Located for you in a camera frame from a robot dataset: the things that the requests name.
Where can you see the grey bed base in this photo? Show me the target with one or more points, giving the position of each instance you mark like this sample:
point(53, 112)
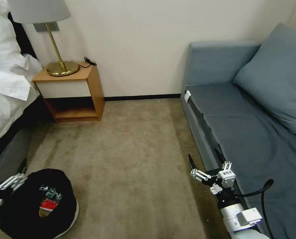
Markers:
point(10, 149)

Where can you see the trash bin with black bag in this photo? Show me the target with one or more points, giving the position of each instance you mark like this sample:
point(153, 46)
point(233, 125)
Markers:
point(30, 219)

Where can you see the brass lamp with white shade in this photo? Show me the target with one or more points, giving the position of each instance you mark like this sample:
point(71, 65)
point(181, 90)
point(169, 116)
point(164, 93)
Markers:
point(60, 67)

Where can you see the black baseboard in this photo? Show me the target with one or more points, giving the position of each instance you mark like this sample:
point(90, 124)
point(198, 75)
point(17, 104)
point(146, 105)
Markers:
point(142, 97)

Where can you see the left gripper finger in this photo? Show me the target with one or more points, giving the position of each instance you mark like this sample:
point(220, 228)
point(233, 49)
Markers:
point(15, 178)
point(9, 187)

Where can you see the silver wall socket plate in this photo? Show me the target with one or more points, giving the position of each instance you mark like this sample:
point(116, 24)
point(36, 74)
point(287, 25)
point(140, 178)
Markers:
point(52, 27)

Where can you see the blue-grey sofa cushion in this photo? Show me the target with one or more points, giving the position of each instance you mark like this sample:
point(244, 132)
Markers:
point(280, 74)

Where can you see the wooden nightstand with white drawer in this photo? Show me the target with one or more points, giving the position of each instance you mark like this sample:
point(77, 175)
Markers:
point(70, 88)

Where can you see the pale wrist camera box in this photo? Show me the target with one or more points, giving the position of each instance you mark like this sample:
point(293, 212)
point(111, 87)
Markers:
point(227, 178)

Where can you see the white pillow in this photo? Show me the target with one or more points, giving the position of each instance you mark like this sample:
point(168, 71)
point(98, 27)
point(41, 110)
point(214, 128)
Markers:
point(3, 37)

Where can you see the white sofa tag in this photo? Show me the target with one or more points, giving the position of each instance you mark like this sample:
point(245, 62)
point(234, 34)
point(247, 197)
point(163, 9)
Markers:
point(187, 97)

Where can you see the black headboard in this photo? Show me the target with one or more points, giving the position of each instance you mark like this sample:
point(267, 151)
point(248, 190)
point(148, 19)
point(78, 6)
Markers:
point(25, 42)

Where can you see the blue-grey sofa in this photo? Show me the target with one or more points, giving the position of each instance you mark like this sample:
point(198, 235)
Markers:
point(242, 139)

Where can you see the red colourful snack wrapper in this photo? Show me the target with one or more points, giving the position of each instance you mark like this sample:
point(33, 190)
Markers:
point(49, 203)

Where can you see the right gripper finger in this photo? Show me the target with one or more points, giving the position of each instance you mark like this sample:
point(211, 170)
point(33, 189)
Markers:
point(199, 174)
point(228, 166)

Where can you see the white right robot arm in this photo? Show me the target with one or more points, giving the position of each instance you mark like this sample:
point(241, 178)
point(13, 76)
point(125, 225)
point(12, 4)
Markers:
point(237, 221)

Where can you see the white duvet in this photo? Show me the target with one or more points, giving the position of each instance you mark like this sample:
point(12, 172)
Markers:
point(5, 99)

